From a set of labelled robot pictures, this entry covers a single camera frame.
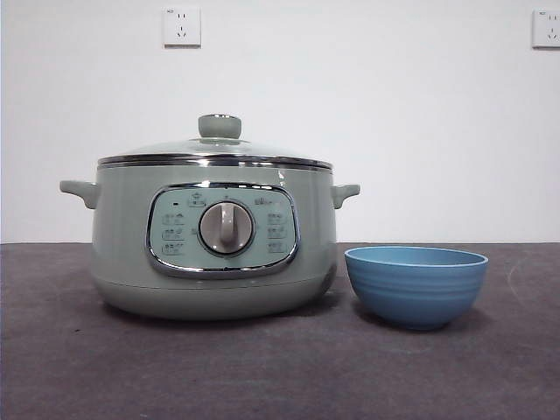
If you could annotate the white wall socket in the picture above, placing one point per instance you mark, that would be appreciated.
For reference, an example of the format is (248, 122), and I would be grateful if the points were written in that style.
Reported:
(547, 29)
(183, 27)

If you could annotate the blue ribbed bowl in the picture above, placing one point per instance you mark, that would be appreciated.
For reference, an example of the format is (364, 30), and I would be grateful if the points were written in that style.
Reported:
(415, 293)

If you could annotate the glass lid with green knob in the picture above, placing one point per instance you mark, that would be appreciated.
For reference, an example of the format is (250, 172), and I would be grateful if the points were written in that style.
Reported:
(220, 127)

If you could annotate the pale green electric steamer pot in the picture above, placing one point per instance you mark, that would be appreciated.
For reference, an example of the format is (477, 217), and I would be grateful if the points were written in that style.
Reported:
(122, 240)

